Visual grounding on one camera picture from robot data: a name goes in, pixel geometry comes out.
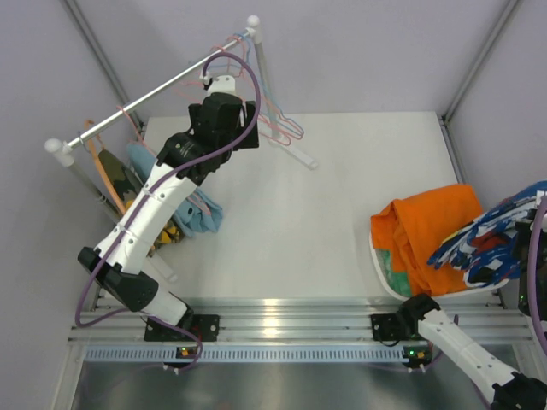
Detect blue white patterned trousers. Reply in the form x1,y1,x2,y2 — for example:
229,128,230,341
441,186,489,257
427,180,546,288

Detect pink hanger with orange trousers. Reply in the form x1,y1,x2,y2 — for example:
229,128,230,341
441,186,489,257
207,30,304,147

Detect blue wire hanger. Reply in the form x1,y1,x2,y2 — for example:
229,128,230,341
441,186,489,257
234,26,304,145

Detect light blue trousers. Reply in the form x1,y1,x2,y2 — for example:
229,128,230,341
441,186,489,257
126,143,223,237

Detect orange trousers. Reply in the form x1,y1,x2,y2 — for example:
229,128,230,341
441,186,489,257
370,184,482,296

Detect green white patterned trousers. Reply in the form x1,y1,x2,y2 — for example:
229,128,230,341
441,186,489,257
375,249,413,298

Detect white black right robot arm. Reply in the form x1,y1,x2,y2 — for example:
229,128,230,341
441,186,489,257
397,222,546,409

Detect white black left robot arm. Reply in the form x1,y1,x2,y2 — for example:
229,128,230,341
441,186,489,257
78,92,258,339

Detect white perforated plastic basket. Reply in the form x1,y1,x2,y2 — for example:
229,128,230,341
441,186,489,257
368,234,509,302

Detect silver clothes rack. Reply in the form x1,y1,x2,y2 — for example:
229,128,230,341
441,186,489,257
43,14,320,283

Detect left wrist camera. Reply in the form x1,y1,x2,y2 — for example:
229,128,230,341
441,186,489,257
202,74,237,96

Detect aluminium rail frame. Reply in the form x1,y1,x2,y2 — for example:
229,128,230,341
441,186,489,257
68,298,531,343

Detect perforated cable duct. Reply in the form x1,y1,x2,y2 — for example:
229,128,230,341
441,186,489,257
85,344,430,363

